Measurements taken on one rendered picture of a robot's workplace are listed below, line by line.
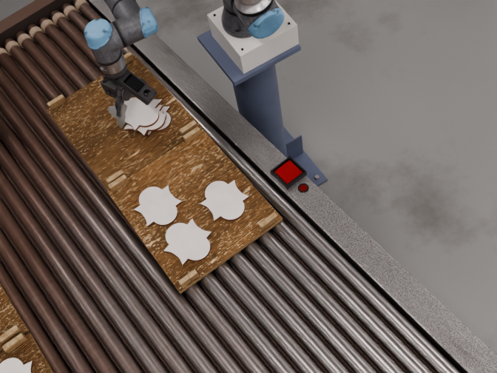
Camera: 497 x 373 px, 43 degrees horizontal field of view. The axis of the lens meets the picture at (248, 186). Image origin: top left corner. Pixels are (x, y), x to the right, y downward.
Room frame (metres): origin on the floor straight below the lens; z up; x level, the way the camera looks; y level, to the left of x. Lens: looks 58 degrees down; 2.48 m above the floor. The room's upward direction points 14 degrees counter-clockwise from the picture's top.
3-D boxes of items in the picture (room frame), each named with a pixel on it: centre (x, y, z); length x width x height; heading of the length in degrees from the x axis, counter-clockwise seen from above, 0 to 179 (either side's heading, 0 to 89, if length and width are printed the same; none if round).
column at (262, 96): (1.58, -0.12, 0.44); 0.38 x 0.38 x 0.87; 19
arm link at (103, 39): (1.31, 0.29, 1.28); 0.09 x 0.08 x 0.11; 106
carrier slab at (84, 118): (1.32, 0.34, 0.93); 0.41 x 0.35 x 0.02; 25
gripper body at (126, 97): (1.31, 0.30, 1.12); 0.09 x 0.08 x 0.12; 44
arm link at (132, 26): (1.35, 0.20, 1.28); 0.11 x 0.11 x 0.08; 16
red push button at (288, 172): (0.98, -0.12, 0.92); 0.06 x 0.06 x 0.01; 27
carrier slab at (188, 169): (0.94, 0.17, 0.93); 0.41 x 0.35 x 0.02; 24
